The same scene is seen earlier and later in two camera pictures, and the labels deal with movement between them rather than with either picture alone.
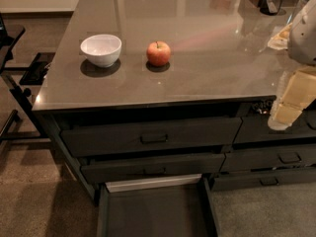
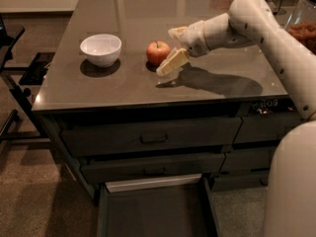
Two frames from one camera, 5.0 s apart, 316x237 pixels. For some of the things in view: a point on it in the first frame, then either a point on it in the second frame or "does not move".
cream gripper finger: x=297 y=90 -> x=177 y=58
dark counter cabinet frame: x=236 y=142 does not move
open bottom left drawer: x=178 y=205 does not move
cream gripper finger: x=280 y=40 -> x=177 y=32
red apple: x=158 y=53 does not move
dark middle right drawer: x=253 y=158 does not move
